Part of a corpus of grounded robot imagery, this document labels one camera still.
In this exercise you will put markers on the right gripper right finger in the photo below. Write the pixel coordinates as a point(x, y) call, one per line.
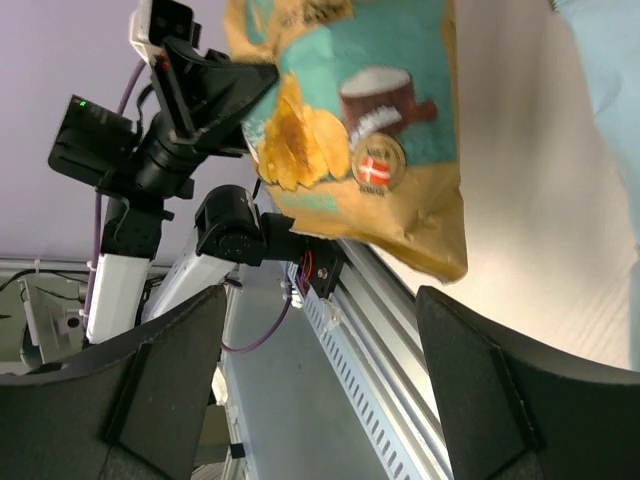
point(512, 407)

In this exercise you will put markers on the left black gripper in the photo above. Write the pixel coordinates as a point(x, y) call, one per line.
point(204, 101)

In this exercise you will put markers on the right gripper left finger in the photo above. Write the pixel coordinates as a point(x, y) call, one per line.
point(131, 407)

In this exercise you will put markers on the tan kettle cooked chips bag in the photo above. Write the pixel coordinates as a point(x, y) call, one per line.
point(358, 137)

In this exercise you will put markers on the light blue cassava chips bag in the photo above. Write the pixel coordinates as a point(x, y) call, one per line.
point(607, 36)

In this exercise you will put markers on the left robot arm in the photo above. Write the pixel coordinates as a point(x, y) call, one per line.
point(94, 146)

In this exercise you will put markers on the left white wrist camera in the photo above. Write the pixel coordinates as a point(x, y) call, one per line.
point(154, 20)

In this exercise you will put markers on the aluminium mounting rail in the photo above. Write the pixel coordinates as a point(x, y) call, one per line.
point(387, 311)

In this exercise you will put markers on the white slotted cable duct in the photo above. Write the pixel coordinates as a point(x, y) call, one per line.
point(392, 432)

